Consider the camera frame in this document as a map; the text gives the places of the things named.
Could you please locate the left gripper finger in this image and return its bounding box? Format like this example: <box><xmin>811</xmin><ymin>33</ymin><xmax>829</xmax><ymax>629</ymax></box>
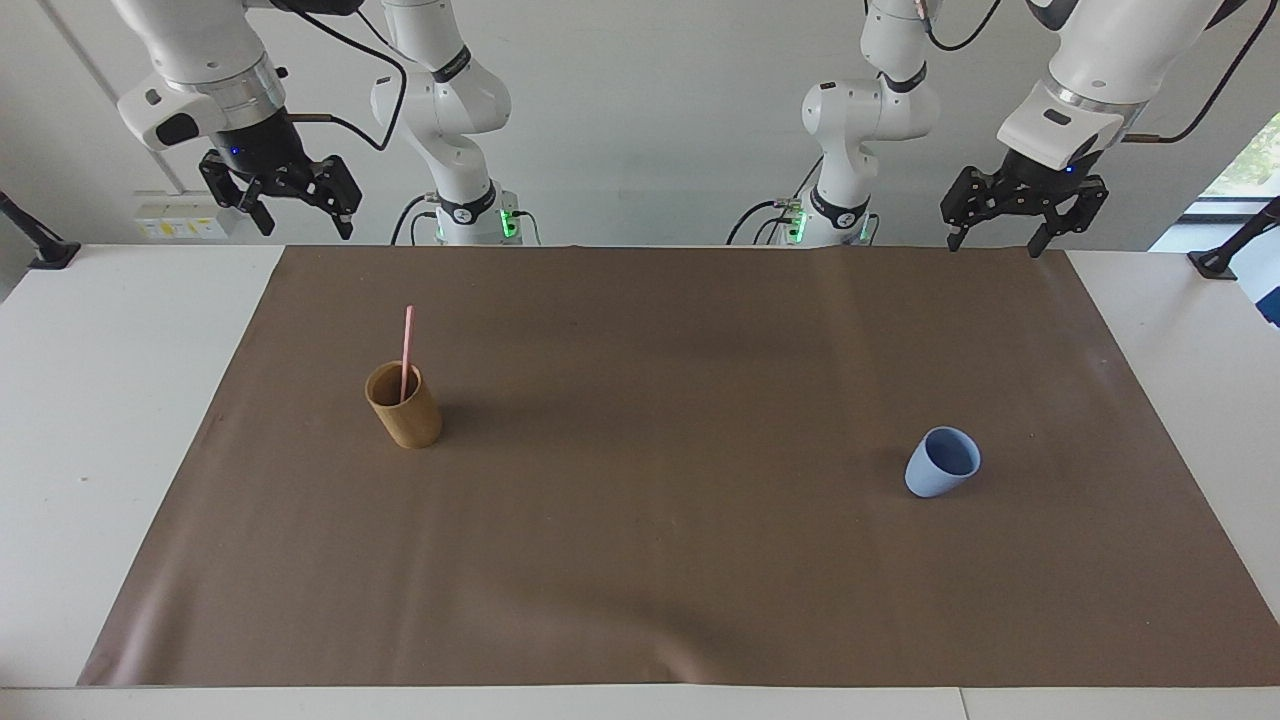
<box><xmin>1026</xmin><ymin>174</ymin><xmax>1111</xmax><ymax>260</ymax></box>
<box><xmin>939</xmin><ymin>164</ymin><xmax>1015</xmax><ymax>254</ymax></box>

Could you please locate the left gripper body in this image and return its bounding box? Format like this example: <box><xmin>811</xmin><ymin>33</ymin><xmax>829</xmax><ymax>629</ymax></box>
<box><xmin>998</xmin><ymin>147</ymin><xmax>1103</xmax><ymax>204</ymax></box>

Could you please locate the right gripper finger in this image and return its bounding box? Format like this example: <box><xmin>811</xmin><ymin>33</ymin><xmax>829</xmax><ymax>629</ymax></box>
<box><xmin>198</xmin><ymin>149</ymin><xmax>277</xmax><ymax>239</ymax></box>
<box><xmin>288</xmin><ymin>154</ymin><xmax>364</xmax><ymax>242</ymax></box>

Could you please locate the white wall socket box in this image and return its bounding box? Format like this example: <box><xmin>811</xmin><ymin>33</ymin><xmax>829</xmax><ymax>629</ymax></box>
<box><xmin>133</xmin><ymin>193</ymin><xmax>232</xmax><ymax>242</ymax></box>

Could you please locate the brown wooden cup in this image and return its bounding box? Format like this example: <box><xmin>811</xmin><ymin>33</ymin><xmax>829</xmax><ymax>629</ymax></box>
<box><xmin>364</xmin><ymin>360</ymin><xmax>444</xmax><ymax>450</ymax></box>

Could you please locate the blue and white object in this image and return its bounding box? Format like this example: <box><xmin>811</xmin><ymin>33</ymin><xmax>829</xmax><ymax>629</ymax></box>
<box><xmin>1229</xmin><ymin>224</ymin><xmax>1280</xmax><ymax>331</ymax></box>

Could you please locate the blue cup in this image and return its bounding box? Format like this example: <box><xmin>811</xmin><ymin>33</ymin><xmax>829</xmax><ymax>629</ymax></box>
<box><xmin>904</xmin><ymin>426</ymin><xmax>983</xmax><ymax>499</ymax></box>

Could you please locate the black cable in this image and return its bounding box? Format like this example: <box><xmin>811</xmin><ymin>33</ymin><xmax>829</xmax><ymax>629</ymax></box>
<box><xmin>389</xmin><ymin>193</ymin><xmax>442</xmax><ymax>247</ymax></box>
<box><xmin>725</xmin><ymin>155</ymin><xmax>826</xmax><ymax>247</ymax></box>
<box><xmin>1121</xmin><ymin>0</ymin><xmax>1280</xmax><ymax>145</ymax></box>
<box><xmin>922</xmin><ymin>0</ymin><xmax>1004</xmax><ymax>53</ymax></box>
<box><xmin>270</xmin><ymin>0</ymin><xmax>410</xmax><ymax>154</ymax></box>

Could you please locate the black stand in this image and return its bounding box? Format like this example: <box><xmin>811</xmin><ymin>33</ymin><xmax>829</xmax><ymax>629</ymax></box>
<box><xmin>0</xmin><ymin>189</ymin><xmax>82</xmax><ymax>272</ymax></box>
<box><xmin>1187</xmin><ymin>195</ymin><xmax>1280</xmax><ymax>281</ymax></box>

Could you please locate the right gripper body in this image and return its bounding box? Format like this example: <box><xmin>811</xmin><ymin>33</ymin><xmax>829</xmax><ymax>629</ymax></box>
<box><xmin>212</xmin><ymin>105</ymin><xmax>321</xmax><ymax>193</ymax></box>

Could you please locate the window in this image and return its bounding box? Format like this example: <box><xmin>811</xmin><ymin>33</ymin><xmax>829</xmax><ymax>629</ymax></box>
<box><xmin>1148</xmin><ymin>108</ymin><xmax>1280</xmax><ymax>253</ymax></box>

